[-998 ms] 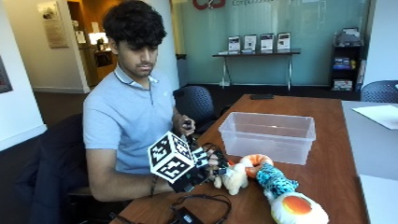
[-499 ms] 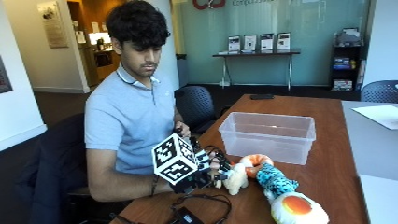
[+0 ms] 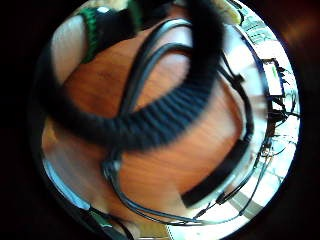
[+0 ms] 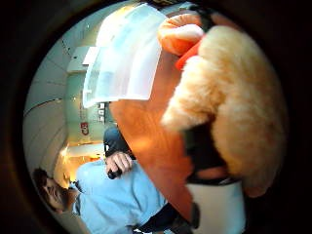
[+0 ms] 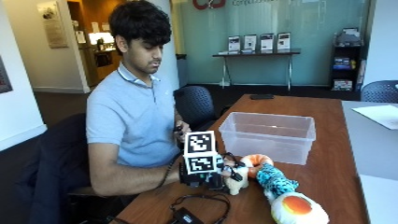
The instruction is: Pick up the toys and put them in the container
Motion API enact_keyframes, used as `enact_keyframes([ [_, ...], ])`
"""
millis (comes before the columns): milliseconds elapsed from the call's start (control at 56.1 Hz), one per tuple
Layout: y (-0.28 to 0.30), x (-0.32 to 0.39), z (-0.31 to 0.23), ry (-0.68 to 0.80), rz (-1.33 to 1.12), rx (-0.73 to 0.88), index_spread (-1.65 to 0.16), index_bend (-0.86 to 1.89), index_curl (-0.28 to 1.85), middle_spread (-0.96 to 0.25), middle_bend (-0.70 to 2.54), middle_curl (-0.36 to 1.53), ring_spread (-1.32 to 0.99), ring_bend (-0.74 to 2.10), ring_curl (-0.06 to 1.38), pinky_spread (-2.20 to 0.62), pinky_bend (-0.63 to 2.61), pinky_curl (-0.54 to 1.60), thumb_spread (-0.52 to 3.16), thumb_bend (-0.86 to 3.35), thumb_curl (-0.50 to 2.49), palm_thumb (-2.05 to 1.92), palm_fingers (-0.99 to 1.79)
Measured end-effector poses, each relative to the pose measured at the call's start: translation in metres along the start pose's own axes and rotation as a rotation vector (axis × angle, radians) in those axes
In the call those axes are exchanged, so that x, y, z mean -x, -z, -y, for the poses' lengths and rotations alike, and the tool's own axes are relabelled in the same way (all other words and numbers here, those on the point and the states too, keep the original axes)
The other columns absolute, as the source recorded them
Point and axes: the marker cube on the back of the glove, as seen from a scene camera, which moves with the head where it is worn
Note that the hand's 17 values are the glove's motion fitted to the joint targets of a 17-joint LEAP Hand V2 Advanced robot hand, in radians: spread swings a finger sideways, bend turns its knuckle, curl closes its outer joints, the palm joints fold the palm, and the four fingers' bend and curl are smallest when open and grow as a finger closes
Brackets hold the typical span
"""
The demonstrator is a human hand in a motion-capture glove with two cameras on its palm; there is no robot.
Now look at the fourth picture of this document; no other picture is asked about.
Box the small black handheld device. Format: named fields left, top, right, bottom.
left=107, top=169, right=123, bottom=180

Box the cream and orange plush toy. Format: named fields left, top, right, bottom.
left=157, top=13, right=291, bottom=199

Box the the person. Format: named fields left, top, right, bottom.
left=32, top=158, right=193, bottom=234

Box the lit wooden counter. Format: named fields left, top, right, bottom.
left=54, top=141, right=107, bottom=189

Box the white container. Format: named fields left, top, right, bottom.
left=187, top=181, right=247, bottom=234

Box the translucent plastic container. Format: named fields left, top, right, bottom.
left=82, top=3, right=168, bottom=109

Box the red wall sign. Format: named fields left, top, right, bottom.
left=79, top=121, right=90, bottom=137

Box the white wall switch panel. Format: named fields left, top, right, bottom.
left=97, top=101, right=107, bottom=124

